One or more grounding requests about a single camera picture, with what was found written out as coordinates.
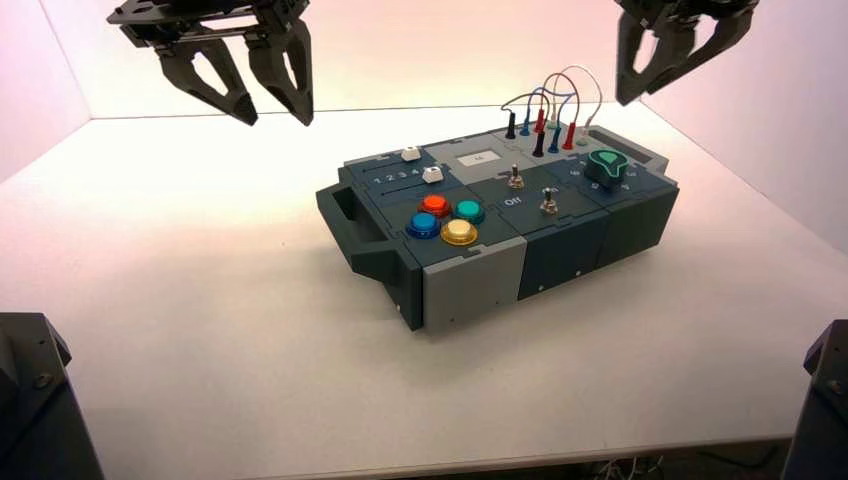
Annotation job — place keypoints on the black banana plug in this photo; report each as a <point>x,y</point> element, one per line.
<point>539,144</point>
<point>511,126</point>

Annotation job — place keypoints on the blue round push button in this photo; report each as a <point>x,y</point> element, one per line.
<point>424,225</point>

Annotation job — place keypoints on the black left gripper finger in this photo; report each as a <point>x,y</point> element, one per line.
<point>301,73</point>
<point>177,69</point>

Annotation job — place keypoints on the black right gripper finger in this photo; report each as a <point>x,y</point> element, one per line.
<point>624,79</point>
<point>722,33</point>

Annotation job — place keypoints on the metal toggle switch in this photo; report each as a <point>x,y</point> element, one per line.
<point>516,177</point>
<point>548,202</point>

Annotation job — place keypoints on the white slider cap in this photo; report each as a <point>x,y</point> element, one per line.
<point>411,154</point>
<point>432,175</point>

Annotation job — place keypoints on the small white display screen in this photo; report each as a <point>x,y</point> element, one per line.
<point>481,158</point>

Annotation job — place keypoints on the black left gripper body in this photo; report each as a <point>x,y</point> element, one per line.
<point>199,16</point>

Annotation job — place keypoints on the teal round push button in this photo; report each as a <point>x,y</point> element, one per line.
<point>470,210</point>

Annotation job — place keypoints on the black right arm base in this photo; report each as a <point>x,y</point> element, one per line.
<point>825,404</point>

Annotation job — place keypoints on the white banana plug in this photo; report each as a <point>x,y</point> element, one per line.
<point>584,139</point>

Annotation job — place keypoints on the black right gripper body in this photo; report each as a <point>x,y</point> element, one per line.
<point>682,8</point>

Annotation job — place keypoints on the yellow round push button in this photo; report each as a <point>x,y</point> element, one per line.
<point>459,232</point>

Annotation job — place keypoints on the blue banana plug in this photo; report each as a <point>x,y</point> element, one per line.
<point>554,140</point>
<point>526,126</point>

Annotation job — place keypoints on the red banana plug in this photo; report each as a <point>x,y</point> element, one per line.
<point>570,136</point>
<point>540,121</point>

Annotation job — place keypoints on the dark blue grey control box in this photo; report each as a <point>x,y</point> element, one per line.
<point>563,245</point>

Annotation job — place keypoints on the dark green rotary knob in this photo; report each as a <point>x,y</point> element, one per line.
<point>606,169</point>

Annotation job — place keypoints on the red round push button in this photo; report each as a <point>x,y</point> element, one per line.
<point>436,204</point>

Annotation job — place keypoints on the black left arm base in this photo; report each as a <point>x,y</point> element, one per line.
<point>40,411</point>

